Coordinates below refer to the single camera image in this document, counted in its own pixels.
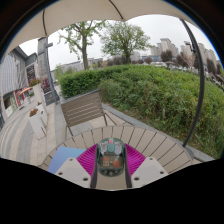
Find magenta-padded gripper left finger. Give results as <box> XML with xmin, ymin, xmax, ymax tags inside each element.
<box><xmin>54</xmin><ymin>143</ymin><xmax>100</xmax><ymax>190</ymax></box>

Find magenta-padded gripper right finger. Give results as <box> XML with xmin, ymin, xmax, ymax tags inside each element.
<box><xmin>123</xmin><ymin>143</ymin><xmax>170</xmax><ymax>190</ymax></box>

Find blue rectangular mouse pad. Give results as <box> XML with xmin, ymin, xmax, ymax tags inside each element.
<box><xmin>46</xmin><ymin>146</ymin><xmax>87</xmax><ymax>175</ymax></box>

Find brown slatted patio chair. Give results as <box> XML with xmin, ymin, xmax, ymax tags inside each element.
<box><xmin>60</xmin><ymin>89</ymin><xmax>118</xmax><ymax>142</ymax></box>

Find green hedge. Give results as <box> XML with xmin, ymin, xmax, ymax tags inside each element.
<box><xmin>58</xmin><ymin>64</ymin><xmax>224</xmax><ymax>160</ymax></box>

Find tall white planter with flowers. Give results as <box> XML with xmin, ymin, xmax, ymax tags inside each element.
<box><xmin>29</xmin><ymin>77</ymin><xmax>43</xmax><ymax>105</ymax></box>

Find dark curved umbrella pole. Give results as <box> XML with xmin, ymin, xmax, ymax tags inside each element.
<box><xmin>179</xmin><ymin>18</ymin><xmax>206</xmax><ymax>148</ymax></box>

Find grey storefront building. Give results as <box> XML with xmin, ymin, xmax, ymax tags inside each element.
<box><xmin>0</xmin><ymin>45</ymin><xmax>39</xmax><ymax>128</ymax></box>

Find grey sign pillar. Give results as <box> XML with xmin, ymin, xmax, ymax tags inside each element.
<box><xmin>36</xmin><ymin>36</ymin><xmax>61</xmax><ymax>106</ymax></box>

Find thin-crowned tree with bare trunk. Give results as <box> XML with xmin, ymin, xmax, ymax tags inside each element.
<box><xmin>57</xmin><ymin>20</ymin><xmax>106</xmax><ymax>71</ymax></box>

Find distant apartment buildings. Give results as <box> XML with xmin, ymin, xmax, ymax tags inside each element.
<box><xmin>149</xmin><ymin>37</ymin><xmax>222</xmax><ymax>66</ymax></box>

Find round leafy tree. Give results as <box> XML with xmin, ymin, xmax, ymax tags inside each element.
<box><xmin>99</xmin><ymin>21</ymin><xmax>152</xmax><ymax>65</ymax></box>

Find beige patio umbrella canopy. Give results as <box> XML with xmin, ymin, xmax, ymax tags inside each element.
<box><xmin>5</xmin><ymin>0</ymin><xmax>198</xmax><ymax>57</ymax></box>

